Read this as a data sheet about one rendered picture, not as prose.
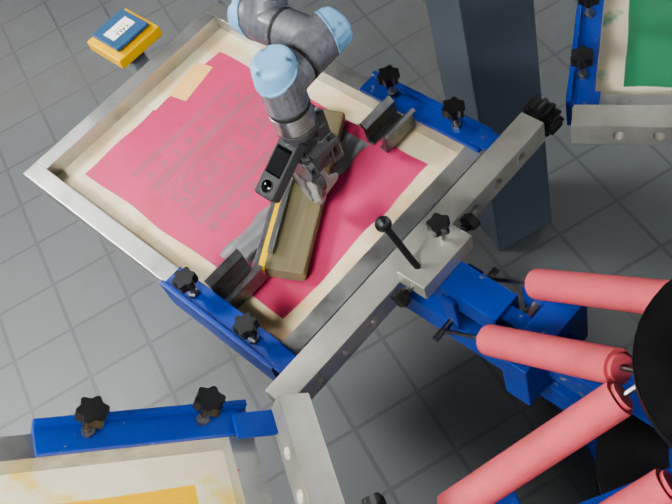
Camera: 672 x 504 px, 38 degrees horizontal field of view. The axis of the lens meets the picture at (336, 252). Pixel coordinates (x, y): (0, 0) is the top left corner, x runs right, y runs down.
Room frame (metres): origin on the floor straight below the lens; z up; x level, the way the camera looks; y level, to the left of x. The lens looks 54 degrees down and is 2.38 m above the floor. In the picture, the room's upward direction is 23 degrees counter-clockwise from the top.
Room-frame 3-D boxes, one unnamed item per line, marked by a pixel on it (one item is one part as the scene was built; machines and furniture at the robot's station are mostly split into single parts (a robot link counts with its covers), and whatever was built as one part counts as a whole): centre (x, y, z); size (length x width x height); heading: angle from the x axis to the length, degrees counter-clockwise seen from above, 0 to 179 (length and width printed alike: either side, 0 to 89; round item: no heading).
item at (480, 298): (0.84, -0.17, 1.02); 0.17 x 0.06 x 0.05; 29
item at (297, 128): (1.16, -0.02, 1.22); 0.08 x 0.08 x 0.05
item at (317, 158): (1.16, -0.03, 1.14); 0.09 x 0.08 x 0.12; 119
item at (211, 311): (0.98, 0.23, 0.97); 0.30 x 0.05 x 0.07; 29
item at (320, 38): (1.22, -0.10, 1.30); 0.11 x 0.11 x 0.08; 32
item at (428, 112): (1.25, -0.26, 0.97); 0.30 x 0.05 x 0.07; 29
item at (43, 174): (1.33, 0.10, 0.97); 0.79 x 0.58 x 0.04; 29
